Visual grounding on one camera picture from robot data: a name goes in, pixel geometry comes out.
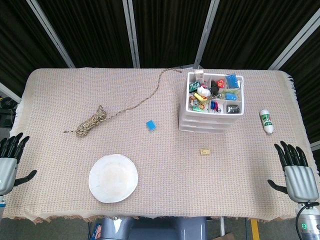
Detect left black grey robot hand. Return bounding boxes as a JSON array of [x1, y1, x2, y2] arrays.
[[0, 132, 38, 196]]

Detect grey robot torso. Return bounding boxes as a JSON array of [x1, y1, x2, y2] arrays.
[[99, 216, 208, 240]]

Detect white green bottle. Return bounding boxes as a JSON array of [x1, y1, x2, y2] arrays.
[[259, 109, 275, 135]]

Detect white paper plate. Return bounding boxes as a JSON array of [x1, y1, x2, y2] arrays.
[[88, 154, 139, 203]]

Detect blue topped white block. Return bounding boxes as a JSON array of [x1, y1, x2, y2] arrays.
[[145, 119, 158, 132]]

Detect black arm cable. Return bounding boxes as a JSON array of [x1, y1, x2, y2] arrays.
[[295, 203, 313, 240]]

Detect brown beige braided rope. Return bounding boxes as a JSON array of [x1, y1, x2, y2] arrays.
[[63, 68, 183, 138]]

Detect blue plastic discs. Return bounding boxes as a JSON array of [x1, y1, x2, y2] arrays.
[[208, 99, 221, 111]]

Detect blue red package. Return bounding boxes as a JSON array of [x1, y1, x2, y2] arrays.
[[91, 221, 103, 240]]

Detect beige woven tablecloth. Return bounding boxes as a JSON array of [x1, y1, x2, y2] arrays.
[[1, 67, 320, 225]]

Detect right black grey robot hand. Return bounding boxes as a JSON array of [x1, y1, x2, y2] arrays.
[[267, 140, 320, 202]]

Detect green orange small packets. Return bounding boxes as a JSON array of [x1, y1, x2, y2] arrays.
[[189, 98, 207, 112]]

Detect black equipment with cables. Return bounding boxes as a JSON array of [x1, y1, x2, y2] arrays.
[[0, 96, 16, 126]]

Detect green patterned packet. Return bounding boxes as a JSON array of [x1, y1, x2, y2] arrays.
[[221, 90, 238, 101]]

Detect blue sponge pack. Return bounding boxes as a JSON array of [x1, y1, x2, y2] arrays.
[[225, 73, 241, 90]]

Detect white drawer organizer with items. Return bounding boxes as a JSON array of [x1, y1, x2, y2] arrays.
[[178, 71, 245, 135]]

